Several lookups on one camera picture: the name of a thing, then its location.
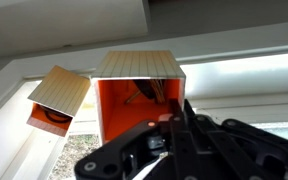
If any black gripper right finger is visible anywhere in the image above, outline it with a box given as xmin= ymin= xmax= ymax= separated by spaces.
xmin=169 ymin=98 xmax=288 ymax=180

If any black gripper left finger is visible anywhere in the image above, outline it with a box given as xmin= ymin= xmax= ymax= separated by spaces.
xmin=74 ymin=120 xmax=171 ymax=180

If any white box orange interior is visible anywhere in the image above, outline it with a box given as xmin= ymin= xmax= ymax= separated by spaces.
xmin=91 ymin=50 xmax=186 ymax=143

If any white window frame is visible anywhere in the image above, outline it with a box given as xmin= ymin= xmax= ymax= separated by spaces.
xmin=0 ymin=23 xmax=288 ymax=180

